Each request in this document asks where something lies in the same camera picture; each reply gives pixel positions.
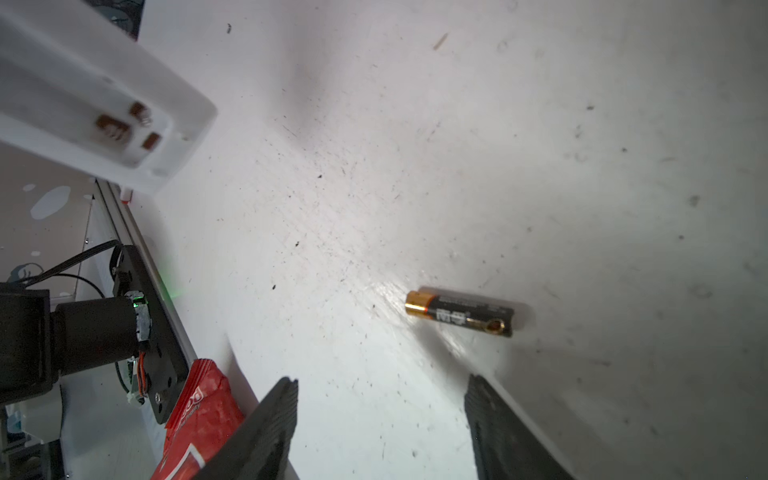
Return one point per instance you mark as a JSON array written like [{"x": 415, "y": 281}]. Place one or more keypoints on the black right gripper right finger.
[{"x": 503, "y": 446}]

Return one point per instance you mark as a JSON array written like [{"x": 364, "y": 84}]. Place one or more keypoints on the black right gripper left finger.
[{"x": 259, "y": 448}]

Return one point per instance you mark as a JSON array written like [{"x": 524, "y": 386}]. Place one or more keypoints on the white remote control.
[{"x": 77, "y": 90}]

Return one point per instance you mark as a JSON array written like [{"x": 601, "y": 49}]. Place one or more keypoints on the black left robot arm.
[{"x": 40, "y": 343}]

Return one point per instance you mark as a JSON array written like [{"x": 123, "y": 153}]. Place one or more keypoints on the red Chuba cassava chips bag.
[{"x": 205, "y": 417}]

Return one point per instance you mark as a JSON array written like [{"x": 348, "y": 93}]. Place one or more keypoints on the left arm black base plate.
[{"x": 164, "y": 367}]

